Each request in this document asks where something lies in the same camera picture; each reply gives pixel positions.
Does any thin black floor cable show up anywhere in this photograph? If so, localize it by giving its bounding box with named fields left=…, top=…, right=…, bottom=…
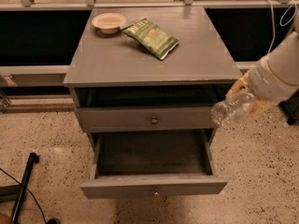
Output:
left=0, top=167, right=48, bottom=224

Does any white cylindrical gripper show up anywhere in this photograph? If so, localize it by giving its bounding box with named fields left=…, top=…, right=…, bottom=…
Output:
left=225, top=55, right=299, bottom=120

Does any closed grey middle drawer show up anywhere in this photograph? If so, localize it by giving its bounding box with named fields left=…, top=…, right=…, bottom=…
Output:
left=75, top=106, right=218, bottom=133

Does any clear plastic water bottle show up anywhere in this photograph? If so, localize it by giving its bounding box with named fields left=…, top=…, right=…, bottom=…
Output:
left=210, top=90, right=256, bottom=127

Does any white cable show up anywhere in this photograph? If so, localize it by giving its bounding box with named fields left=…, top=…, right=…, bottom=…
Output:
left=263, top=0, right=298, bottom=56

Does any grey wooden drawer cabinet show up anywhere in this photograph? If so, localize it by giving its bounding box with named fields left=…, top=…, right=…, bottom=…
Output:
left=63, top=6, right=244, bottom=200

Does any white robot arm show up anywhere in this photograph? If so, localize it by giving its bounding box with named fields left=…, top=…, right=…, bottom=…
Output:
left=222, top=9, right=299, bottom=121

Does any metal railing frame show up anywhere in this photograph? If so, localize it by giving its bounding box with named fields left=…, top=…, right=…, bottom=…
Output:
left=1, top=0, right=297, bottom=99

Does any white paper bowl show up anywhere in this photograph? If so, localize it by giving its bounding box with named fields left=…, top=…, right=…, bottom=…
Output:
left=92, top=13, right=126, bottom=35

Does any black stand leg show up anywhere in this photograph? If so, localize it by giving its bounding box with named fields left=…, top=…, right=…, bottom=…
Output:
left=0, top=152, right=39, bottom=224

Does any open grey lower drawer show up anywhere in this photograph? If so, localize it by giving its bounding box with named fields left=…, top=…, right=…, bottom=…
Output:
left=81, top=129, right=227, bottom=199

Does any green chip bag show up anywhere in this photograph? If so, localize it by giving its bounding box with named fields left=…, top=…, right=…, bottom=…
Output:
left=121, top=18, right=178, bottom=61

